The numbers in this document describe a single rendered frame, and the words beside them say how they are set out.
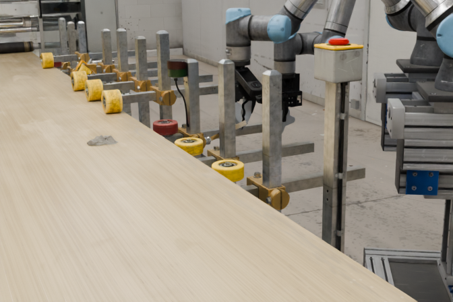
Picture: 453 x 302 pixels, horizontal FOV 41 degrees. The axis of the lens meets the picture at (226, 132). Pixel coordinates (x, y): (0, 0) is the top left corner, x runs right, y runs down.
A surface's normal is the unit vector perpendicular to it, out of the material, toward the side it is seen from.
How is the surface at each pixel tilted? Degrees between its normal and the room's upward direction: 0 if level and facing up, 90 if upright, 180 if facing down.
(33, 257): 0
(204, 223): 0
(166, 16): 90
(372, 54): 90
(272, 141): 90
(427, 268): 0
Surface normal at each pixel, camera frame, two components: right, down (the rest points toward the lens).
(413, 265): -0.02, -0.97
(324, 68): -0.90, 0.12
